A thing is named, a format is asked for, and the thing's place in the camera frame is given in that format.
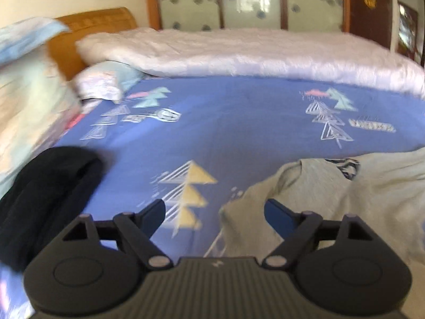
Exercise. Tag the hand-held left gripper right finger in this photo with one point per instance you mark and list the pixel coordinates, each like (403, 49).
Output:
(278, 216)

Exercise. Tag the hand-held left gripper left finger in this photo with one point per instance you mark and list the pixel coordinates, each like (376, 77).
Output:
(153, 215)

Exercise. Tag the blue printed bed sheet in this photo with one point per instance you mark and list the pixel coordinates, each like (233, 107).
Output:
(232, 129)

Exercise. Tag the black cloth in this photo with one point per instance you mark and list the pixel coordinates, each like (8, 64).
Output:
(43, 199)

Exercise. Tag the patterned pillow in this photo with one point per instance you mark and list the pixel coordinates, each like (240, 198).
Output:
(106, 79)

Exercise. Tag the white quilt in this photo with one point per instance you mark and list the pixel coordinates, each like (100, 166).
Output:
(252, 56)

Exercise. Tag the light patterned blanket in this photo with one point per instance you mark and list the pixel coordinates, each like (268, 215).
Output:
(30, 93)

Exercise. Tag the wooden headboard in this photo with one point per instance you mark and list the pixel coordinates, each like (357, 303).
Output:
(83, 36)

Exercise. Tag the wooden wardrobe with glass doors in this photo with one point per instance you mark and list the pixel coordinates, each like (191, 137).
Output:
(252, 1)

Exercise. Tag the dark brown door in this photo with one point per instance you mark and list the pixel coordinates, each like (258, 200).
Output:
(370, 10)

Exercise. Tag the glass display cabinet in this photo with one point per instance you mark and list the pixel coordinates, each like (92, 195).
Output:
(407, 30)

